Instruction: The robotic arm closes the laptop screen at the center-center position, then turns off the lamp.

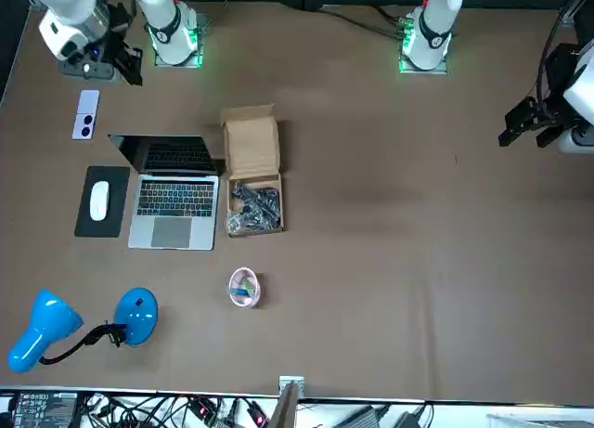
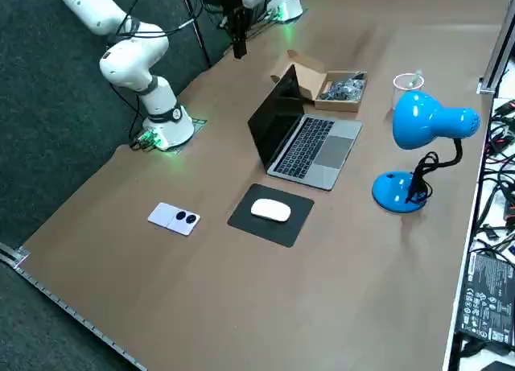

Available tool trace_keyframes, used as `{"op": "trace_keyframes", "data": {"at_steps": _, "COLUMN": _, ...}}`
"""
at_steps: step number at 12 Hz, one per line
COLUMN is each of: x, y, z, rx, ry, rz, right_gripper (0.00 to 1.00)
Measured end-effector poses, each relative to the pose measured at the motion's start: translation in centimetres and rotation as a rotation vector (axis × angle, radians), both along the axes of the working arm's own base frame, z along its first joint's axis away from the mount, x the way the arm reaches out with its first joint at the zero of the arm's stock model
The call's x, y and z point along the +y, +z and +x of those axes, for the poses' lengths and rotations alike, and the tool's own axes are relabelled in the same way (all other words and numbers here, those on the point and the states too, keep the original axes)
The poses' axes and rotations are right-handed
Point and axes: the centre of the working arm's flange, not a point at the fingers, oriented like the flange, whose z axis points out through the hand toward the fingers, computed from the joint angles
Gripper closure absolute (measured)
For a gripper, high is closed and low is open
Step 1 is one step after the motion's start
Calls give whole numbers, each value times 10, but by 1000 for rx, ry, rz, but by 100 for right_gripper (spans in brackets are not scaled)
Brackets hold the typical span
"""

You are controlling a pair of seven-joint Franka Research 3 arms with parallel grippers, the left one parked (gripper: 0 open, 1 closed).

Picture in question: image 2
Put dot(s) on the silver laptop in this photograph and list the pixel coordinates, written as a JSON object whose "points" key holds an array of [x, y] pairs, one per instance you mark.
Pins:
{"points": [[314, 145]]}

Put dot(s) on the blue desk lamp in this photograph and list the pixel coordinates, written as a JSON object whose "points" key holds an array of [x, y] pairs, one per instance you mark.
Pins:
{"points": [[414, 117]]}

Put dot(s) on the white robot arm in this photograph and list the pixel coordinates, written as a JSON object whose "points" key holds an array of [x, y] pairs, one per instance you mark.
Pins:
{"points": [[133, 61], [289, 2]]}

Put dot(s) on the black stand pole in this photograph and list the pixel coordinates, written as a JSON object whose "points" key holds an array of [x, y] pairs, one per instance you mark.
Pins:
{"points": [[201, 37]]}

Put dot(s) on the open cardboard box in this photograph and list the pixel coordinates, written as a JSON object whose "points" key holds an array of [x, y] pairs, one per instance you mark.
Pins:
{"points": [[310, 75]]}

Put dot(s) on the bag of black parts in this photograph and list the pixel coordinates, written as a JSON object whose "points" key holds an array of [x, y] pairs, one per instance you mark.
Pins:
{"points": [[344, 87]]}

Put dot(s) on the clear plastic cup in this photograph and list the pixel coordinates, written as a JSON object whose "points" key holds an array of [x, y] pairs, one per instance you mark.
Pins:
{"points": [[404, 93]]}

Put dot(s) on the white computer mouse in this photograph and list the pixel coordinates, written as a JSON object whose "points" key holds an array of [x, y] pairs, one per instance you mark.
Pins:
{"points": [[270, 210]]}

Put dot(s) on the green pen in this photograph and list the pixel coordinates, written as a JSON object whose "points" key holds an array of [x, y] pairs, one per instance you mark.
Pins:
{"points": [[416, 78]]}

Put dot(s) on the black mouse pad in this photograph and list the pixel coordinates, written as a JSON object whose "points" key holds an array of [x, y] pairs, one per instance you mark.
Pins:
{"points": [[241, 220]]}

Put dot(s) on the black labelled power adapter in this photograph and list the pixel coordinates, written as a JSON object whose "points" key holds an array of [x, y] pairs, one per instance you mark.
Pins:
{"points": [[487, 298]]}

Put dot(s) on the silver aluminium frame profile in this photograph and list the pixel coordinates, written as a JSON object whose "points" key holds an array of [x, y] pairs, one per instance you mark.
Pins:
{"points": [[497, 45]]}

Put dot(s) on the silver table edge rail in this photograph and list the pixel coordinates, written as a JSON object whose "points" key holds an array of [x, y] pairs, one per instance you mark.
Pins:
{"points": [[72, 314]]}

